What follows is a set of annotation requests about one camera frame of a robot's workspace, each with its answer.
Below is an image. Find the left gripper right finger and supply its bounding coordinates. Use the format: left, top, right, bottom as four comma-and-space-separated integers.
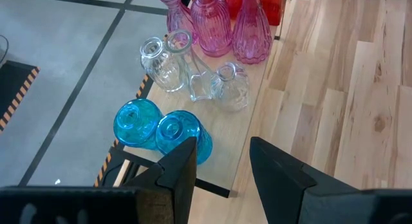
250, 136, 412, 224

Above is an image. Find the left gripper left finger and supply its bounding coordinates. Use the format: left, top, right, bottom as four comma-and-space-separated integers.
0, 136, 198, 224

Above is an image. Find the blue squat embossed glass vase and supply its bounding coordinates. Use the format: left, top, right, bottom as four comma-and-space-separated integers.
113, 98, 164, 151

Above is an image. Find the blue tall textured glass vase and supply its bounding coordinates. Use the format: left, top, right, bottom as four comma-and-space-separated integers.
155, 109, 214, 165

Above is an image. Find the clear squat ribbed glass vase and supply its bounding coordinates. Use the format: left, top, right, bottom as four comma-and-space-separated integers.
211, 61, 250, 113

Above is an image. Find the clear round ribbed glass vase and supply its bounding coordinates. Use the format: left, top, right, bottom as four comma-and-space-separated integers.
139, 36, 188, 93

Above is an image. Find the clear tall twisted glass vase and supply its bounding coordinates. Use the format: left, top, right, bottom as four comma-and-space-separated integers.
164, 30, 216, 102

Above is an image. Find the purple tall ribbed glass vase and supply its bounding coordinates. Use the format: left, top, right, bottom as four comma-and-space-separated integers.
232, 0, 273, 65

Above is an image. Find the large red ribbed glass vase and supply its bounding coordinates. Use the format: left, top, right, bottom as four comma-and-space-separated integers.
259, 0, 287, 27

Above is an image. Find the purple round ribbed glass vase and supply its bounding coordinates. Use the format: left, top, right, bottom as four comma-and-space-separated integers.
190, 0, 234, 58

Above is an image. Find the purple wavy glass vase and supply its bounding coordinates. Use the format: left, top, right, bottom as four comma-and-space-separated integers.
158, 0, 200, 45

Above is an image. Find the small red glass vase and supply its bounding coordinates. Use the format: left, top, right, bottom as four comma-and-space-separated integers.
220, 0, 245, 12

